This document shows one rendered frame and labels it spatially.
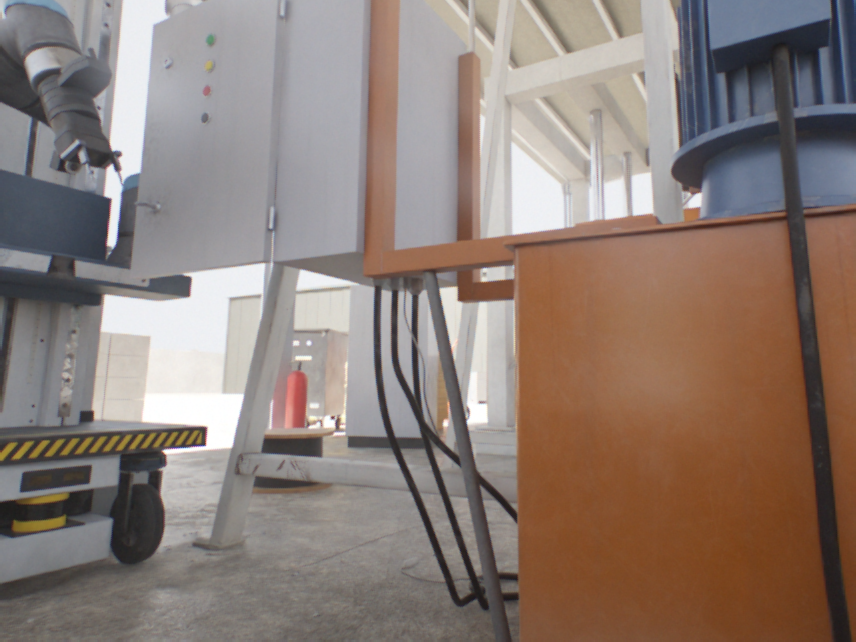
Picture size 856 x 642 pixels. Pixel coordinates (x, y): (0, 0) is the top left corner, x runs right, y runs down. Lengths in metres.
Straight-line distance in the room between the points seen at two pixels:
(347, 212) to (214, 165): 0.36
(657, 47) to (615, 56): 2.89
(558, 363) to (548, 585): 0.25
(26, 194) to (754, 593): 1.68
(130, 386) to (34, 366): 4.19
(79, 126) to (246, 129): 0.29
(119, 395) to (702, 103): 5.56
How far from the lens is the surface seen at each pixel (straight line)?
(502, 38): 2.95
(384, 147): 1.09
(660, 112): 1.39
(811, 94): 0.82
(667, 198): 1.32
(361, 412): 4.46
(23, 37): 1.29
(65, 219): 1.85
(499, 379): 4.08
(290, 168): 1.20
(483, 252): 0.93
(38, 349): 1.88
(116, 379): 5.96
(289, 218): 1.17
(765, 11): 0.80
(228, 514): 1.81
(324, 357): 5.82
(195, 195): 1.35
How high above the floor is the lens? 0.42
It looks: 10 degrees up
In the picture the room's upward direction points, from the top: 1 degrees clockwise
